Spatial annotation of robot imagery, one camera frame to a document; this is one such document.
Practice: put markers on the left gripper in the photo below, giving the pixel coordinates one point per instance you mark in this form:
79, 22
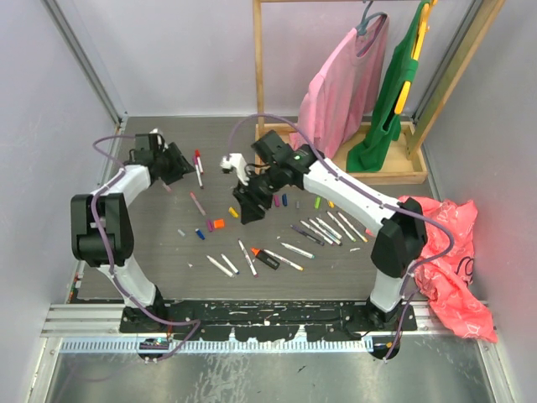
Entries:
179, 167

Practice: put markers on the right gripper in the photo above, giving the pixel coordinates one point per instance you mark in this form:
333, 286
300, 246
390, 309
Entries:
246, 195

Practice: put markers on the magenta cap bic marker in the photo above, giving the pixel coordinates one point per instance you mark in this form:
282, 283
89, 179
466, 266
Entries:
198, 172

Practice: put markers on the yellow pen cap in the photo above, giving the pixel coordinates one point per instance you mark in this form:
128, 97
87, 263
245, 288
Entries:
233, 212

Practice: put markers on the orange black highlighter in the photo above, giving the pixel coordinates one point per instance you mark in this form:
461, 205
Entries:
265, 258

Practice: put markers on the magenta cap white pen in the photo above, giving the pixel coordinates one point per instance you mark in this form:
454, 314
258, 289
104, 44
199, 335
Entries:
247, 258

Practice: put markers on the pink white pen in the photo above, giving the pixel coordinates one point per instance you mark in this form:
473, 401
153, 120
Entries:
199, 207

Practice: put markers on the yellow cap white marker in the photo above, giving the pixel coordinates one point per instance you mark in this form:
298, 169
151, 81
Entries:
284, 260

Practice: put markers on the blue white pen cap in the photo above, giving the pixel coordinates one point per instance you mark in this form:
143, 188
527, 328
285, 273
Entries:
200, 234

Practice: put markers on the dark purple pen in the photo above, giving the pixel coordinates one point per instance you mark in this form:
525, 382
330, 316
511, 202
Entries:
307, 235

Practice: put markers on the blue band white pen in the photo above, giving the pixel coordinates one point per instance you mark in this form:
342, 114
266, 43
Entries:
230, 264

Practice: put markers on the grey white pen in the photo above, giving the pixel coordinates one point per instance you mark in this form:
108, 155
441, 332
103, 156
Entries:
221, 267

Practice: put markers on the white pen teal tip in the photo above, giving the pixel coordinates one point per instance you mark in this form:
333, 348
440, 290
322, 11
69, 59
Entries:
298, 250

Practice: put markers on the blue cap white marker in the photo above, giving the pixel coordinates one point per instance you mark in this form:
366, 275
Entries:
327, 233

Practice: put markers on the orange cap white pen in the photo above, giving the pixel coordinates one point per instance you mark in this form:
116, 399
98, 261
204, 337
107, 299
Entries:
352, 227

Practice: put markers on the red white pen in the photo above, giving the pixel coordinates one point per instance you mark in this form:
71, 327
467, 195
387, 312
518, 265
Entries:
199, 162

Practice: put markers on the purple cap white marker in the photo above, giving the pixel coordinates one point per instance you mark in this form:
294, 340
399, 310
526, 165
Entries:
317, 232

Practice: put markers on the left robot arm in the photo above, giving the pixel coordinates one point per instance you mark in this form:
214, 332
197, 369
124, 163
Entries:
101, 230

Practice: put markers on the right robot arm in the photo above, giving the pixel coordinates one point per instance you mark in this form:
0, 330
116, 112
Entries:
398, 227

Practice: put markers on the green t-shirt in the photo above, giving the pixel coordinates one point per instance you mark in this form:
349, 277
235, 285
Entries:
370, 154

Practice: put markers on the pink t-shirt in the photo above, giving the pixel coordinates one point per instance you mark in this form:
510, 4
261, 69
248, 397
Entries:
343, 90

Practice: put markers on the wooden clothes rack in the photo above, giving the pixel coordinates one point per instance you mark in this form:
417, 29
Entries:
405, 161

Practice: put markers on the grey hanger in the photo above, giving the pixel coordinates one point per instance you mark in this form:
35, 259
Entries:
367, 18

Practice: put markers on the yellow hanger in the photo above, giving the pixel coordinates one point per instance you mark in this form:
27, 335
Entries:
413, 45

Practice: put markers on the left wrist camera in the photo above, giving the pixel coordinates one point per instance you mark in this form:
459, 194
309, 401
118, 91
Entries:
160, 138

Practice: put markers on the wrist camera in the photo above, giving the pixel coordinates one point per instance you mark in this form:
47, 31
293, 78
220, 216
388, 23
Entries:
160, 138
237, 163

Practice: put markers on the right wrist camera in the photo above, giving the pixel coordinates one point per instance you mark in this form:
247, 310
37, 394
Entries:
237, 163

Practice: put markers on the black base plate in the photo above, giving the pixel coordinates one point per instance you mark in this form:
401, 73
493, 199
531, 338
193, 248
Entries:
270, 321

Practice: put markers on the white slotted cable duct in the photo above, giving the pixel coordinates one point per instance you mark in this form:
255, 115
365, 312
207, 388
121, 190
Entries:
157, 345

